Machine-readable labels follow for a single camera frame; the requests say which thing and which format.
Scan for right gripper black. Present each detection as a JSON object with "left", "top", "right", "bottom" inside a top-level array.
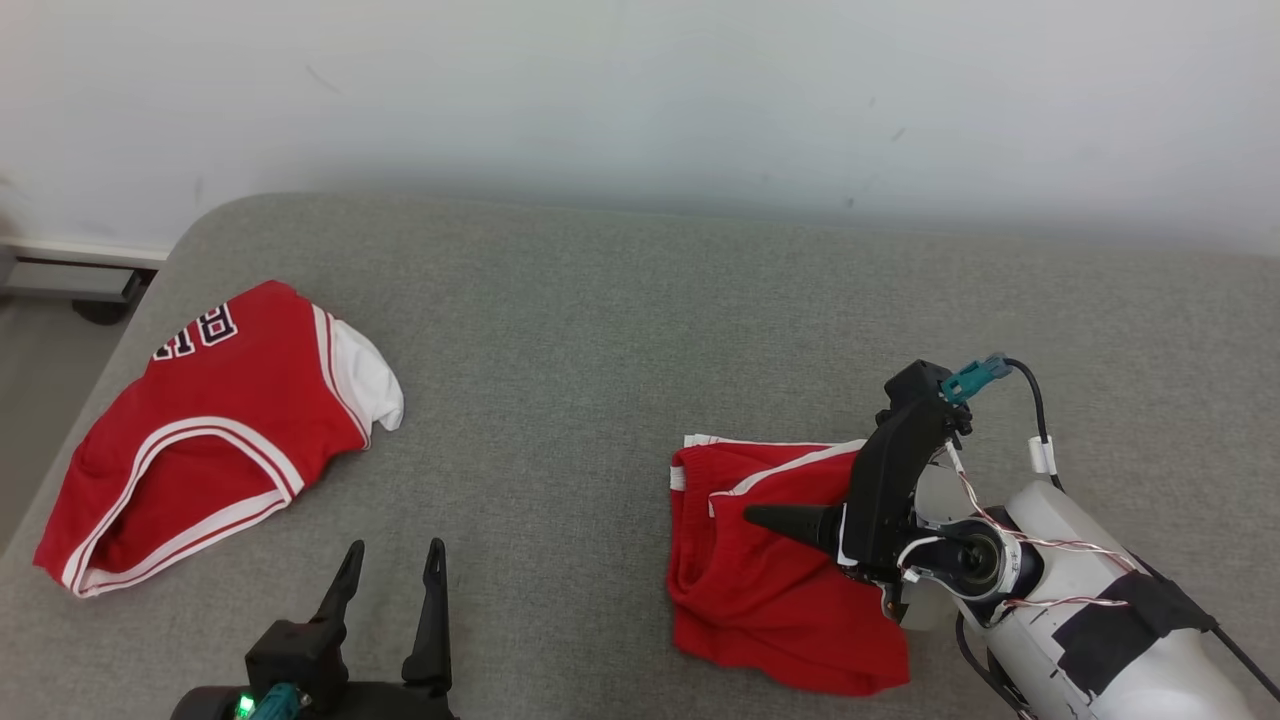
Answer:
[{"left": 743, "top": 395, "right": 972, "bottom": 582}]

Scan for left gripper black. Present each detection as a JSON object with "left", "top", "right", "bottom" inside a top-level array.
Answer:
[{"left": 170, "top": 538, "right": 461, "bottom": 720}]

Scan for red shorts white stripes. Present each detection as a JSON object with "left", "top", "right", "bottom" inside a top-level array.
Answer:
[{"left": 667, "top": 434, "right": 911, "bottom": 697}]

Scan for red Bulls basketball jersey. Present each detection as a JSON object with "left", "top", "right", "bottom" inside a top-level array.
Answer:
[{"left": 33, "top": 280, "right": 405, "bottom": 599}]

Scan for grey wheeled base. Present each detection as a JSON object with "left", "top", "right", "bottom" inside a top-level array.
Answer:
[{"left": 0, "top": 260, "right": 151, "bottom": 326}]

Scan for white baseboard strip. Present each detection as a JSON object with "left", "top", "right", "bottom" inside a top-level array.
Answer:
[{"left": 0, "top": 237, "right": 169, "bottom": 269}]

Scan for red white twisted wires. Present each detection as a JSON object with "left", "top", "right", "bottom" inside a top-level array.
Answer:
[{"left": 945, "top": 445, "right": 1141, "bottom": 613}]

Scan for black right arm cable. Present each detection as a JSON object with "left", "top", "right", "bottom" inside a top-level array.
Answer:
[{"left": 1004, "top": 358, "right": 1280, "bottom": 701}]

